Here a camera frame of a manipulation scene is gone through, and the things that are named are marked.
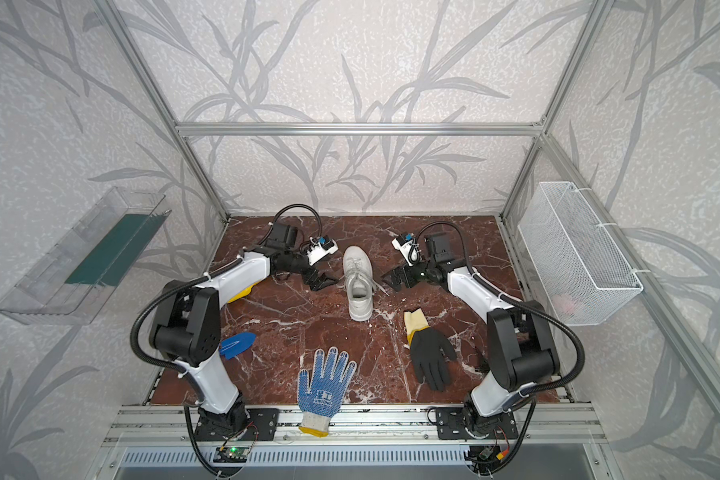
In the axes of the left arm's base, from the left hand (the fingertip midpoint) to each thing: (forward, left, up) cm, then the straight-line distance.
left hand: (333, 258), depth 92 cm
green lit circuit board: (-49, +21, -12) cm, 55 cm away
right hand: (-2, -19, +1) cm, 19 cm away
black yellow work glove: (-24, -30, -13) cm, 40 cm away
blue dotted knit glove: (-32, -1, -12) cm, 34 cm away
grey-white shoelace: (+1, -6, -5) cm, 8 cm away
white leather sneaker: (-14, -9, -4) cm, 17 cm away
